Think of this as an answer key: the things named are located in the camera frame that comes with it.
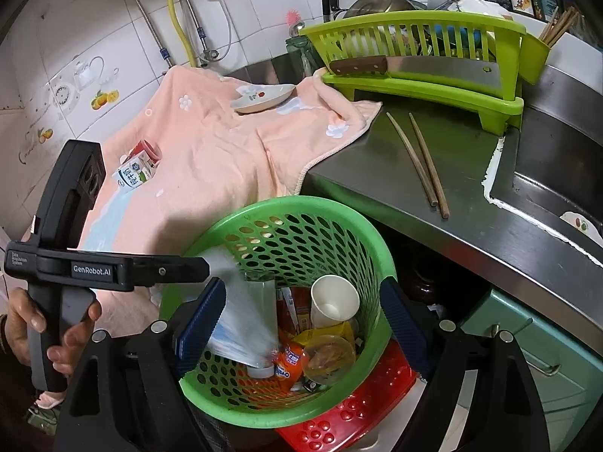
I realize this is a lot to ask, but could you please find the red cartoon paper cup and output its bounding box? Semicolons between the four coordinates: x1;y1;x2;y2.
122;140;161;164

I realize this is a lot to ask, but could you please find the orange Ovaltine snack wrapper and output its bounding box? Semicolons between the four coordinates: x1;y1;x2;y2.
274;341;303;393

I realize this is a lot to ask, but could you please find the yellow snack wrapper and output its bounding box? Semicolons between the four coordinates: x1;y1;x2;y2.
292;321;356;346

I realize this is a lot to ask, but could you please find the clear plastic lid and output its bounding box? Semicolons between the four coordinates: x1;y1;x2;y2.
301;335;356;386

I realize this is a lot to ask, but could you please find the black printed carton box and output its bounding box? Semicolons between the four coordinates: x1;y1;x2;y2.
277;287;311;335

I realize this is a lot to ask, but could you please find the white paper cup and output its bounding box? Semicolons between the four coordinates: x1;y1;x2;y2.
311;275;361;328

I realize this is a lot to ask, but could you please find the person left hand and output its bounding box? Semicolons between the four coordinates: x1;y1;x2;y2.
5;288;102;377

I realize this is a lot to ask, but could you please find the red plastic stool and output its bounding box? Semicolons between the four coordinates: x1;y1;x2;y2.
277;340;417;452

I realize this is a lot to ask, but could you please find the green perforated waste basket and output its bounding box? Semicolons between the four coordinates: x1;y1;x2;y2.
158;195;400;430

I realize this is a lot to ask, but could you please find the peach flower-pattern towel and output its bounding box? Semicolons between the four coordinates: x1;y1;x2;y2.
77;64;383;338

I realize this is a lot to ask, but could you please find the wooden chopstick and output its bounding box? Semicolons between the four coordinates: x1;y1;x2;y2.
386;112;438;207
409;113;451;219

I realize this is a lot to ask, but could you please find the white ceramic dish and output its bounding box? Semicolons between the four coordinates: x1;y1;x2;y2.
230;84;295;115

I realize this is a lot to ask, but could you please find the lime green dish rack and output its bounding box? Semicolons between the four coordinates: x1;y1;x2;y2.
303;10;550;136

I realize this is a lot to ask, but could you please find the steel bowl in rack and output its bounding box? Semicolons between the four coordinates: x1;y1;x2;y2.
343;0;415;18

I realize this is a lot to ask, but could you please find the steel braided hose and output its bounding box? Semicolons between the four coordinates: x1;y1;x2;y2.
112;0;175;69

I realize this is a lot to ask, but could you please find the yellow gas hose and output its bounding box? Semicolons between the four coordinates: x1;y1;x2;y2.
161;0;199;69

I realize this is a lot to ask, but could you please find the cleaver with wooden handle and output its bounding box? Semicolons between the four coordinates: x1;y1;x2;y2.
329;55;502;92

